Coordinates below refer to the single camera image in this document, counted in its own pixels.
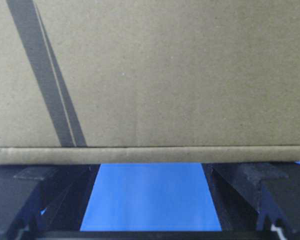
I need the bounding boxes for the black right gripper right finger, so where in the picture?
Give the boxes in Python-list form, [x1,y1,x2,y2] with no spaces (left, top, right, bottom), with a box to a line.
[202,162,300,234]

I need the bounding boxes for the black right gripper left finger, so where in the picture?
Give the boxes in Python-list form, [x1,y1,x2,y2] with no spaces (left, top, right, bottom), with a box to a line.
[0,164,100,240]

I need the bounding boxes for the brown cardboard box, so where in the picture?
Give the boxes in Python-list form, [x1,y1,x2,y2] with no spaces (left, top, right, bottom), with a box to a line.
[0,0,300,165]

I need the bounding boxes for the blue table mat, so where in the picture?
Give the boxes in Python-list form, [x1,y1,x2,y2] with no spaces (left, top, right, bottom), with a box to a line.
[80,163,230,232]

